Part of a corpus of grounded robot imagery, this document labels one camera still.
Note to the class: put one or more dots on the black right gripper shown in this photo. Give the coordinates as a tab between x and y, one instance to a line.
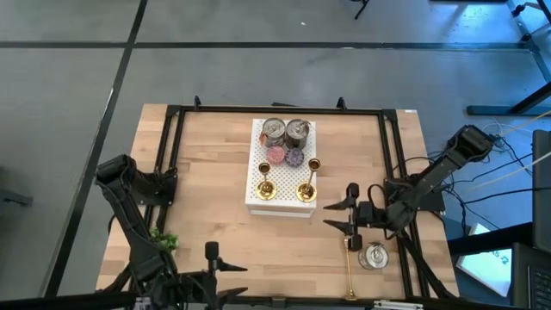
371	214

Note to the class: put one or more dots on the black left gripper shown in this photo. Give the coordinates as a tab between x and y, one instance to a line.
193	286

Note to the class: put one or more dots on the tall gold candlestick holder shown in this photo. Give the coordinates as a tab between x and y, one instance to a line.
306	194
265	190
350	296

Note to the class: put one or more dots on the dark floral round candle tin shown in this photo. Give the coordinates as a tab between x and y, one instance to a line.
294	157

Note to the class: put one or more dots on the pink floral round candle tin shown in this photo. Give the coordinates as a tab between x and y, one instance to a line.
275	154

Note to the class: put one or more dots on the tin can with twine knob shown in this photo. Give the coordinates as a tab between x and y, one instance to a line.
373	257
297	131

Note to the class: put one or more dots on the tin can with orange tag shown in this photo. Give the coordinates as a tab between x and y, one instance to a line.
274	129

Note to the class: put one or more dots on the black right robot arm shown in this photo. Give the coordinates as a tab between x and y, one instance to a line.
435	172

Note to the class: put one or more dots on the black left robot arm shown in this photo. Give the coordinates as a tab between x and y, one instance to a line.
125	202

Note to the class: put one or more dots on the small green potted plant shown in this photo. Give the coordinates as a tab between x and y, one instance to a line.
168	242

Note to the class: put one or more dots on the white perforated shelf riser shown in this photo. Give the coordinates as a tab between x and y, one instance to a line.
284	176

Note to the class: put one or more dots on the white printed box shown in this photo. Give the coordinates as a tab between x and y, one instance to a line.
486	267

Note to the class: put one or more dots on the black overhead crossbar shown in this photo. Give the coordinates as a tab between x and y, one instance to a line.
64	300

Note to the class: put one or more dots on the black laptop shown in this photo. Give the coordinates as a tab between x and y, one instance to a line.
523	275

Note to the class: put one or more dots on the black monitor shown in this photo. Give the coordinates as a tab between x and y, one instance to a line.
542	194

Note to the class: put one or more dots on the black tripod leg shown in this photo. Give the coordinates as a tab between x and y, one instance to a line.
360	8

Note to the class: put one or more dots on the black office chair base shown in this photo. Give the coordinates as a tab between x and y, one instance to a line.
538	10

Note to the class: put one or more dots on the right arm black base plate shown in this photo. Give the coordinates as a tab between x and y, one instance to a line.
435	202

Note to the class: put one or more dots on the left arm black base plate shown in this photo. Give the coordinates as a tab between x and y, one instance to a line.
165	194

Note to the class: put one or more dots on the black aluminium rig frame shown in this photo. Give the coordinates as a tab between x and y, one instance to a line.
282	109

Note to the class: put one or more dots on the black frame strut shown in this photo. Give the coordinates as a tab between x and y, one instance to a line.
490	239

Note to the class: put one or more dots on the black desk leg frame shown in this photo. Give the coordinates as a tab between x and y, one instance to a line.
495	110

